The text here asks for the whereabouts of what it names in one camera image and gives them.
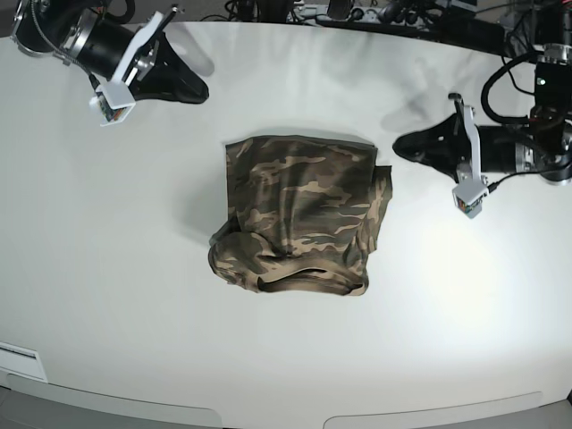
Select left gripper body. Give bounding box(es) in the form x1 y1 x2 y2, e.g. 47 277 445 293
448 93 535 183

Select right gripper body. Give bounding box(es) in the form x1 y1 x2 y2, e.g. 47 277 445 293
57 4 179 88

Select camouflage T-shirt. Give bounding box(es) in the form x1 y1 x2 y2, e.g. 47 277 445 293
208 136 392 296

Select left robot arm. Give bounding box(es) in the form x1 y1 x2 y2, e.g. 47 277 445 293
392 1 571 184

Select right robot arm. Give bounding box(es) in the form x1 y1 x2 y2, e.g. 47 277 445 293
11 1 209 105

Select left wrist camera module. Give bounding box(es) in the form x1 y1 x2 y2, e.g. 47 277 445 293
452 180 489 219

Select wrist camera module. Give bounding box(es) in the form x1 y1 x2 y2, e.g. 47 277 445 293
88 85 136 127
452 180 489 219

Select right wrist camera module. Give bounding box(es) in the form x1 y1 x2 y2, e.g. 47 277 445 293
88 85 136 127

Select background cables and equipment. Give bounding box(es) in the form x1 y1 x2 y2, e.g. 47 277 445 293
200 0 572 59

